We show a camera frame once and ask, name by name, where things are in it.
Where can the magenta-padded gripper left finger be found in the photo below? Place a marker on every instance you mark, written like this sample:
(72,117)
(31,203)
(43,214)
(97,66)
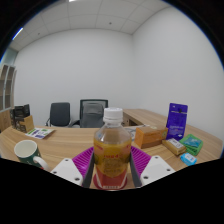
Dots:
(66,170)

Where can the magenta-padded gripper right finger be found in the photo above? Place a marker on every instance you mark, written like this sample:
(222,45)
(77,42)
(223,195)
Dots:
(156,169)

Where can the amber drink bottle white cap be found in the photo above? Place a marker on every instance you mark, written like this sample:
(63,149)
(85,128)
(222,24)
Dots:
(112,150)

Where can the small beige box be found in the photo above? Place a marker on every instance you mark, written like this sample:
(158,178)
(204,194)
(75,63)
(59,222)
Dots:
(174,146)

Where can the orange cardboard box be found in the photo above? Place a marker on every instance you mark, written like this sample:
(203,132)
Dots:
(151,136)

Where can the small light blue packet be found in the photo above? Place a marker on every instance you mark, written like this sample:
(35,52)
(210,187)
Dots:
(189,159)

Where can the green christmas mug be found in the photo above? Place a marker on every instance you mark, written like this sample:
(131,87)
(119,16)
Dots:
(26,153)

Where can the green flat packet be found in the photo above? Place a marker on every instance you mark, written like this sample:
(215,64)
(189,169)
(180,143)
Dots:
(192,143)

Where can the white printed pamphlet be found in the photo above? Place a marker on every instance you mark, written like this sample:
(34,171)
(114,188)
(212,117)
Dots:
(40,133)

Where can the purple upright box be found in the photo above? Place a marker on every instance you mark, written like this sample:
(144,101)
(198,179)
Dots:
(176,120)

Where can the wooden side desk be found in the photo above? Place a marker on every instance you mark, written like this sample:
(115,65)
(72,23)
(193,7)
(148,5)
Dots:
(146,116)

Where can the dark office chair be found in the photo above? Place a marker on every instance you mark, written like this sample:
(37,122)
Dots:
(60,114)

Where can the grey mesh office chair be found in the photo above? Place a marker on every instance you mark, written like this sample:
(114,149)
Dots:
(91,115)

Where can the wooden glass-door cabinet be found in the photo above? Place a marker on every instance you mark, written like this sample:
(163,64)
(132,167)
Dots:
(5,86)

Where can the rectangular ceiling light panel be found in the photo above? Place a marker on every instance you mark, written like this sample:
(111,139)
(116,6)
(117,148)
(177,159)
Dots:
(18,33)

